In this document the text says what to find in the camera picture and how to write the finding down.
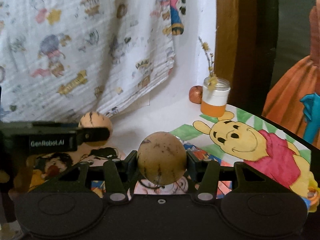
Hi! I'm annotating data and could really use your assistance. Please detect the striped tan round fruit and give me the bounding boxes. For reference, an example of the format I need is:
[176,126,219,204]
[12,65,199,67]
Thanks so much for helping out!
[137,132,187,186]
[79,112,113,147]

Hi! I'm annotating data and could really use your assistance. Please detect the person's left hand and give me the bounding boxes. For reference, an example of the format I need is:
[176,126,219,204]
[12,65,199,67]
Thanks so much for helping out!
[1,155,35,239]

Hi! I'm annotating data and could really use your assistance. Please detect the colourful cartoon poster mat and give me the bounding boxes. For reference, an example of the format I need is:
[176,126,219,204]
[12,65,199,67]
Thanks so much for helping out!
[30,107,319,212]

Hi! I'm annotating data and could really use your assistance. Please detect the small red apple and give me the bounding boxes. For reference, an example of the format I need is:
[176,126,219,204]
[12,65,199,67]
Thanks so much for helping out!
[189,86,203,104]

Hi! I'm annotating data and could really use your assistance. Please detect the white orange jar with flowers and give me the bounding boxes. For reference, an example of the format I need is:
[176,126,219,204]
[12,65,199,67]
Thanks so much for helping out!
[198,37,231,118]

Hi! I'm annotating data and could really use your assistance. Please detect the white cartoon print blanket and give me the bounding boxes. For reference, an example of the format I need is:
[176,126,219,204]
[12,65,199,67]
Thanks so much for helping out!
[1,0,185,121]

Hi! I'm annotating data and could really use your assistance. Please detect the painting of orange dress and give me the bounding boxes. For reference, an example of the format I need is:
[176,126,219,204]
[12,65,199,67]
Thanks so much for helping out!
[263,0,319,147]

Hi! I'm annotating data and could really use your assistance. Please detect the brown wooden door frame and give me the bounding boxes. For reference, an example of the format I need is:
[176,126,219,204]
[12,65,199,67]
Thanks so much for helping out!
[215,0,257,109]

